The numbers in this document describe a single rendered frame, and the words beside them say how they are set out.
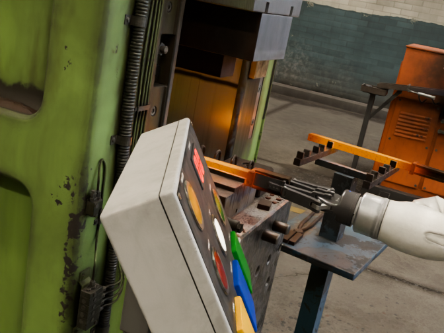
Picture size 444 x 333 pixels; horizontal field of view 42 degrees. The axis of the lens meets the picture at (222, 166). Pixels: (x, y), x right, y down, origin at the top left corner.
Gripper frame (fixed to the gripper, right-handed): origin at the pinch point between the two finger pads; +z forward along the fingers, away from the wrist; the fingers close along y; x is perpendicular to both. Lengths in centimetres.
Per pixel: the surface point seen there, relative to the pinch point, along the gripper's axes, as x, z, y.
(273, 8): 37.2, 6.0, -6.3
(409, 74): 2, 11, 359
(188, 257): 14, -14, -72
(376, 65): -27, 97, 759
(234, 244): 4.2, -9.8, -45.8
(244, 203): -7.3, 5.1, 0.9
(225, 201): -3.4, 5.1, -12.2
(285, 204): -9.6, -0.9, 15.4
